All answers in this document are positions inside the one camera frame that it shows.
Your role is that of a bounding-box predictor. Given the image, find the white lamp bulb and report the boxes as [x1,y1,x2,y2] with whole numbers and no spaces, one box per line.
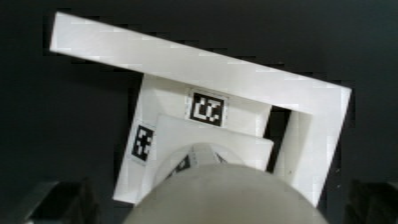
[123,143,329,224]

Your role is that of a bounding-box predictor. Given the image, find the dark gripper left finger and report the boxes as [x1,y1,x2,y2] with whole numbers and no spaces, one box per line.
[24,179,102,224]

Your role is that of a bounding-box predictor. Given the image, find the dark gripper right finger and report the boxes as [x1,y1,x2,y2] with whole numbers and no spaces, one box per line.
[345,180,398,224]

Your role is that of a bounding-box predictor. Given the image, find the white U-shaped fence frame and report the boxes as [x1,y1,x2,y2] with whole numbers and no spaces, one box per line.
[51,12,353,202]

